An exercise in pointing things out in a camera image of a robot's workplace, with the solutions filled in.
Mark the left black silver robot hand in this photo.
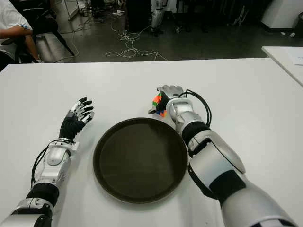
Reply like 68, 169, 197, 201
58, 97, 95, 142

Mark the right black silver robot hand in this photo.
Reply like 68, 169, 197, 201
148, 84, 185, 114

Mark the multicoloured Rubik's cube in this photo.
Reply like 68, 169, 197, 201
151, 92, 169, 118

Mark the dark brown round plate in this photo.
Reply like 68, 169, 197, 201
92, 117, 189, 204

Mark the white humanoid robot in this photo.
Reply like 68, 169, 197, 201
150, 0, 169, 37

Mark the black cabinet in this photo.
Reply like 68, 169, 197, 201
126, 0, 152, 33

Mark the black office chair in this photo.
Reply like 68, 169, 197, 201
1, 0, 76, 64

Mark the white side table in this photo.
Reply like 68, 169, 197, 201
261, 46, 303, 87

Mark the white low cabinet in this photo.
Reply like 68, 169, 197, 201
67, 0, 82, 21

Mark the person in white shirt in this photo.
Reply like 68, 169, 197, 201
0, 0, 45, 71

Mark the white paper sheet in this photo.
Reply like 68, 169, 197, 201
285, 48, 303, 66

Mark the white column with black base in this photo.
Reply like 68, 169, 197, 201
260, 0, 303, 33

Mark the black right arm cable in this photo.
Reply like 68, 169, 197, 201
178, 89, 211, 126

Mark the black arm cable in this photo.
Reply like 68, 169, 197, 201
178, 89, 211, 126
30, 139, 71, 185

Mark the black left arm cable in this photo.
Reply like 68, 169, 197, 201
30, 139, 71, 185

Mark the white cable on floor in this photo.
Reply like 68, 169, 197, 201
105, 10, 169, 61

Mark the grey folding metal frame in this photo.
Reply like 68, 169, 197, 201
233, 4, 249, 27

